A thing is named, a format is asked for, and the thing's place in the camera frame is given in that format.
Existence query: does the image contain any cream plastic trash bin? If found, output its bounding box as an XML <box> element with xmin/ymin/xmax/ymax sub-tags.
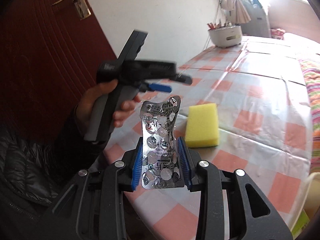
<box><xmin>290</xmin><ymin>172</ymin><xmax>320</xmax><ymax>240</ymax></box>

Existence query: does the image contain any pink patterned box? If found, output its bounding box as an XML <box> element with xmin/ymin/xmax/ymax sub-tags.
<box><xmin>271</xmin><ymin>28</ymin><xmax>285</xmax><ymax>40</ymax></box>

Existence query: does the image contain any yellow sponge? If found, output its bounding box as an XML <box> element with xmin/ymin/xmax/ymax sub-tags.
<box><xmin>185</xmin><ymin>103</ymin><xmax>220</xmax><ymax>148</ymax></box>

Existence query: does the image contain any white desk organizer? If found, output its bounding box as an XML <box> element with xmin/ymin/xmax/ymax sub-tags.
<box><xmin>208</xmin><ymin>25</ymin><xmax>242</xmax><ymax>48</ymax></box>

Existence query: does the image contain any tied striped curtain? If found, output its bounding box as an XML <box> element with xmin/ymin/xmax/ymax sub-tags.
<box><xmin>220</xmin><ymin>0</ymin><xmax>252</xmax><ymax>24</ymax></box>

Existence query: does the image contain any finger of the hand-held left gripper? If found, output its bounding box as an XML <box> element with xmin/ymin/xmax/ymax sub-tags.
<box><xmin>171</xmin><ymin>71</ymin><xmax>193</xmax><ymax>85</ymax></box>
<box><xmin>140</xmin><ymin>82</ymin><xmax>173</xmax><ymax>93</ymax></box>

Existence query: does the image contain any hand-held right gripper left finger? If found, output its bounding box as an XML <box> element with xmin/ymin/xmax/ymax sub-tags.
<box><xmin>44</xmin><ymin>137</ymin><xmax>144</xmax><ymax>240</ymax></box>

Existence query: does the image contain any grey standing air conditioner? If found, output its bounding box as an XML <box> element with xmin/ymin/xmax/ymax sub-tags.
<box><xmin>244</xmin><ymin>4</ymin><xmax>272</xmax><ymax>37</ymax></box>

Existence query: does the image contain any person's left forearm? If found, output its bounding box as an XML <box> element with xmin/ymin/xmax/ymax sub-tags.
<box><xmin>0</xmin><ymin>104</ymin><xmax>113</xmax><ymax>220</ymax></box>

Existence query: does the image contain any bed with striped sheet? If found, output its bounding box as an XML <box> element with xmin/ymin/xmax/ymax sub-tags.
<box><xmin>282</xmin><ymin>31</ymin><xmax>320</xmax><ymax>135</ymax></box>

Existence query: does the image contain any dark red door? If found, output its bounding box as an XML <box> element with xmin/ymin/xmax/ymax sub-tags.
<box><xmin>0</xmin><ymin>0</ymin><xmax>118</xmax><ymax>140</ymax></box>

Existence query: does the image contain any silver pill blister pack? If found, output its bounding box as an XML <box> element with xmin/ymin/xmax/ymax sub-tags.
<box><xmin>139</xmin><ymin>95</ymin><xmax>185</xmax><ymax>190</ymax></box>

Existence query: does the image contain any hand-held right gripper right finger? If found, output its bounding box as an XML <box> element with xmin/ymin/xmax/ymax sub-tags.
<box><xmin>176</xmin><ymin>136</ymin><xmax>293</xmax><ymax>240</ymax></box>

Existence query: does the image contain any person's left hand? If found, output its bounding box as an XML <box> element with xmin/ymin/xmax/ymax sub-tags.
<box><xmin>79</xmin><ymin>79</ymin><xmax>142</xmax><ymax>129</ymax></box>

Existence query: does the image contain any brass door handle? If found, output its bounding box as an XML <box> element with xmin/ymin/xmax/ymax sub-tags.
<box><xmin>52</xmin><ymin>0</ymin><xmax>91</xmax><ymax>20</ymax></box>

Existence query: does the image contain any bunch of pencils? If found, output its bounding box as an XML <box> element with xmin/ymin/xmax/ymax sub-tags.
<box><xmin>206</xmin><ymin>19</ymin><xmax>234</xmax><ymax>30</ymax></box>

